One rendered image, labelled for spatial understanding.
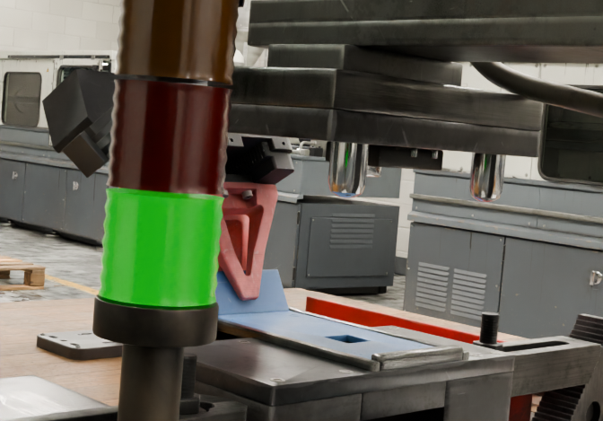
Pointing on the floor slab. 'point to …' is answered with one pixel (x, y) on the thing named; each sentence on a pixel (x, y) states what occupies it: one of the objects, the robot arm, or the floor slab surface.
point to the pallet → (34, 279)
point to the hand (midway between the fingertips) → (243, 289)
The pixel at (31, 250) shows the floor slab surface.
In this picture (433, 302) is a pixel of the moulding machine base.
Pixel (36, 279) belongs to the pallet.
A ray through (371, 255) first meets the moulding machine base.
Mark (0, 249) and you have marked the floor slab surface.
